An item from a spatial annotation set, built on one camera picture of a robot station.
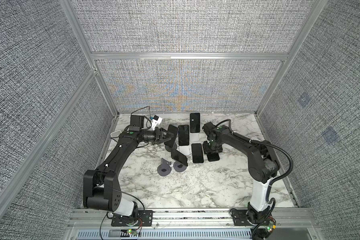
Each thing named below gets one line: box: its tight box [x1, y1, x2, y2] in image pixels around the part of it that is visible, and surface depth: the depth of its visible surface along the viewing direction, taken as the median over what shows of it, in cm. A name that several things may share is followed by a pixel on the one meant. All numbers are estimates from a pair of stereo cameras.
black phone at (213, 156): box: [206, 152, 220, 162], surface depth 90 cm
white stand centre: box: [179, 145, 190, 156], surface depth 99 cm
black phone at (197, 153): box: [191, 143, 204, 163], surface depth 97 cm
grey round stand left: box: [157, 158, 172, 177], surface depth 90 cm
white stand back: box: [189, 132, 200, 143], surface depth 105 cm
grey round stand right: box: [173, 161, 187, 173], surface depth 92 cm
